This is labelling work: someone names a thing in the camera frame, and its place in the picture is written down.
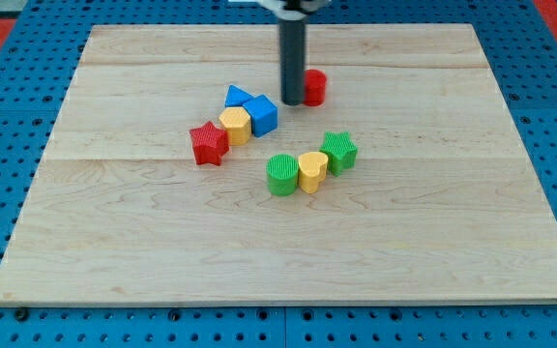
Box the green star block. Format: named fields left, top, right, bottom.
left=319, top=131, right=358, bottom=176

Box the red star block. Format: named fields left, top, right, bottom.
left=189, top=121, right=229, bottom=166

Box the green cylinder block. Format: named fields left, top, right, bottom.
left=266, top=154, right=299, bottom=196

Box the yellow heart block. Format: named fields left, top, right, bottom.
left=298, top=152, right=329, bottom=193

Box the blue cube block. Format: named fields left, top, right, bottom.
left=243, top=95, right=279, bottom=137

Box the yellow hexagon block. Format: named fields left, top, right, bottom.
left=219, top=106, right=251, bottom=146

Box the blue triangle block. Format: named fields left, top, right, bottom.
left=224, top=85, right=253, bottom=107

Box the red cylinder block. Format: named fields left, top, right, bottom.
left=304, top=69, right=327, bottom=106

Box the light wooden board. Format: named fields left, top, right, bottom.
left=0, top=24, right=557, bottom=307

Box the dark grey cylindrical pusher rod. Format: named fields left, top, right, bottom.
left=278, top=17, right=307, bottom=105

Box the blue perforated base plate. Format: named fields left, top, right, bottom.
left=0, top=0, right=557, bottom=347

